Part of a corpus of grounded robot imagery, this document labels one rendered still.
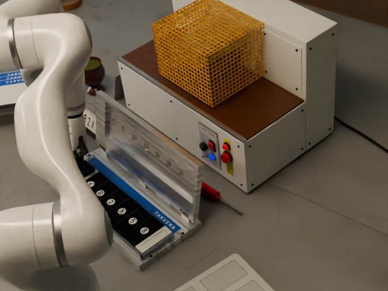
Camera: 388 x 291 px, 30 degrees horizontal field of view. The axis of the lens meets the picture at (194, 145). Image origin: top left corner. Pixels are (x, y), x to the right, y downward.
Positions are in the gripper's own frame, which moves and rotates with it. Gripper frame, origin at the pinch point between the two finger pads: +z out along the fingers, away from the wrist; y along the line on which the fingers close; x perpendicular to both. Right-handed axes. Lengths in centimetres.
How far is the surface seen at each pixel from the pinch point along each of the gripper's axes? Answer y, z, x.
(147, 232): 32.7, 5.6, 1.6
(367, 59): 23, -12, 99
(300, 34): 36, -39, 47
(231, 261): 54, 6, 12
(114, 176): 8.6, 5.4, 8.5
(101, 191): 11.9, 5.6, 1.7
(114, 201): 17.5, 5.6, 2.0
